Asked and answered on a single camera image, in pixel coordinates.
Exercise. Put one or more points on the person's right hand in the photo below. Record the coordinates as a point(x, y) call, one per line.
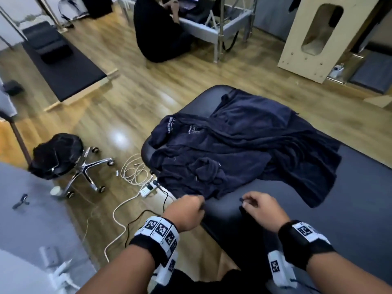
point(266, 212)

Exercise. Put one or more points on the person's left hand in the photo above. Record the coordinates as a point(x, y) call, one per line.
point(183, 215)

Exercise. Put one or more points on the person's right thumb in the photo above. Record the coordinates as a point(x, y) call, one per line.
point(249, 206)

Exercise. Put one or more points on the person's left fingers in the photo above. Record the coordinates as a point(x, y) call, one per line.
point(196, 202)

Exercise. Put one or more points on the dark navy bathrobe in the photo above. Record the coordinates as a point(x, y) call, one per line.
point(245, 143)

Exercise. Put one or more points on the person's left forearm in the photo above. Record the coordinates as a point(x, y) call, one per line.
point(119, 272)

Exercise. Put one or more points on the person's right forearm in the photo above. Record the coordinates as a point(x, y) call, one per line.
point(346, 275)

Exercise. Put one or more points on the white power strip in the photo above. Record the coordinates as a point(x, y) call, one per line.
point(148, 189)

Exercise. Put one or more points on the left wristband with marker tags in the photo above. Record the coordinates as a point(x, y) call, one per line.
point(159, 238)

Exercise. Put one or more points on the wristband with marker tags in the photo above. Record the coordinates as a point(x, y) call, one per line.
point(301, 241)
point(159, 238)

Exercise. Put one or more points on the right wristband with marker tags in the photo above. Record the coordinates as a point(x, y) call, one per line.
point(301, 241)

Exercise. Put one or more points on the person's black trousers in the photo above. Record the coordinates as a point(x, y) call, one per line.
point(211, 283)

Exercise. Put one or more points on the black padded massage table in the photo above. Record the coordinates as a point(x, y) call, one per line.
point(352, 205)

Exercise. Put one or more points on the white cup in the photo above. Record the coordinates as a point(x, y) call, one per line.
point(56, 191)

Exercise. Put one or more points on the black stool with chrome base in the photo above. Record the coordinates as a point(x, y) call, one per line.
point(58, 154)

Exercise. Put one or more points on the white plastic device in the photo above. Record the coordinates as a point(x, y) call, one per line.
point(59, 269)

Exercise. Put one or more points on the wooden panel with oval cutout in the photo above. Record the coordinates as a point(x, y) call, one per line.
point(306, 62)

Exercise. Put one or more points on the small white bag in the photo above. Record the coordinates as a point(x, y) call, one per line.
point(336, 71)

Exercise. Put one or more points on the grey padded table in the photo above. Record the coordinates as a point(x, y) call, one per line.
point(33, 229)

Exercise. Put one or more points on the black clip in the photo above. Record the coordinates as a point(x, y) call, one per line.
point(20, 201)

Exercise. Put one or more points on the dark grey floor mat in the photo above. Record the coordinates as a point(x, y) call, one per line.
point(372, 73)

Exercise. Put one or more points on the black mat on wooden platform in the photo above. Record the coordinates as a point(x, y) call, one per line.
point(66, 70)

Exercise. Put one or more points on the open laptop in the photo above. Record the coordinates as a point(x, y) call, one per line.
point(188, 2)

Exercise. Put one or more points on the black foam cushion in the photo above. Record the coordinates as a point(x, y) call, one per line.
point(46, 42)

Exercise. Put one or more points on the grey metal frame bench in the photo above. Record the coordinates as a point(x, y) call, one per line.
point(214, 25)

